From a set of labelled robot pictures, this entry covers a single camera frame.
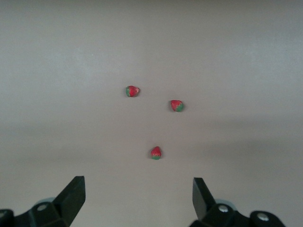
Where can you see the brown table cover sheet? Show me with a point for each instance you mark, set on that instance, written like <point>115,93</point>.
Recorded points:
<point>71,71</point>

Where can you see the red toy strawberry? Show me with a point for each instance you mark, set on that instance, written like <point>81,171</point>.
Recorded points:
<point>156,152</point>
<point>176,105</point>
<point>132,91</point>

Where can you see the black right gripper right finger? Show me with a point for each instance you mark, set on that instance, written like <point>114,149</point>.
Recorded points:
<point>203,205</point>

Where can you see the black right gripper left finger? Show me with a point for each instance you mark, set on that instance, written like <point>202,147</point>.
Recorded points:
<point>66,203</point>

